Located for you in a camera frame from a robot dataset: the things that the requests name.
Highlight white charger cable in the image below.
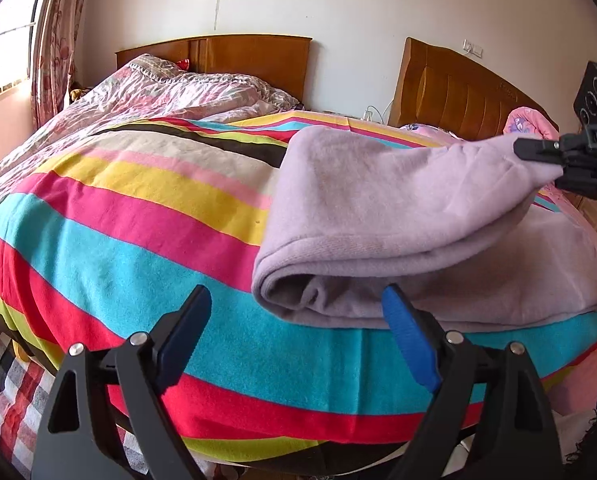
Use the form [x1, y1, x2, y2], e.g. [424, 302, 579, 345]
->
[360, 102, 395, 123]

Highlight striped colourful blanket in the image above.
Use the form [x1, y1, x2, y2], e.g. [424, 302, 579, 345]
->
[0, 112, 597, 463]

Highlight pink pillow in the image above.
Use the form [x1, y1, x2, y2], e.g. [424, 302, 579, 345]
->
[501, 106, 562, 142]

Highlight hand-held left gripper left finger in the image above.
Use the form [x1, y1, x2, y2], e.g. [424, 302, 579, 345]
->
[31, 284, 213, 480]

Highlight barred window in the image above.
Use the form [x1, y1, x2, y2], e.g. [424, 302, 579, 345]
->
[0, 0, 59, 107]

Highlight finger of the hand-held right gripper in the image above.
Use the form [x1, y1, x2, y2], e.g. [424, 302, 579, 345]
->
[553, 166, 597, 197]
[513, 136, 568, 166]

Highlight pink floral quilt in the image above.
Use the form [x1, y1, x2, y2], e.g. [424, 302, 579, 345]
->
[0, 54, 304, 246]

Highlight person's dark clothing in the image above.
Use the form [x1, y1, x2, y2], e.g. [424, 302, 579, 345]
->
[563, 385, 597, 467]

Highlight pink floral curtain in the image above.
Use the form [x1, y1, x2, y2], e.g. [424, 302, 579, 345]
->
[31, 0, 96, 131]

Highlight padded wooden headboard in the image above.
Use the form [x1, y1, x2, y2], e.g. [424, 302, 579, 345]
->
[389, 37, 559, 142]

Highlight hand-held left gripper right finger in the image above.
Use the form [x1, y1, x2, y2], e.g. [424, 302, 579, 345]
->
[383, 283, 563, 480]

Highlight red plaid cloth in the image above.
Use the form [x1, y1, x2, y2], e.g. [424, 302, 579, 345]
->
[0, 332, 129, 480]

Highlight lilac pants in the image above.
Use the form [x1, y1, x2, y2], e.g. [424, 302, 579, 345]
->
[252, 126, 597, 334]

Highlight plain wooden headboard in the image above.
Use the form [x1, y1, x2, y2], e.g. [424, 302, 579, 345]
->
[116, 35, 313, 107]

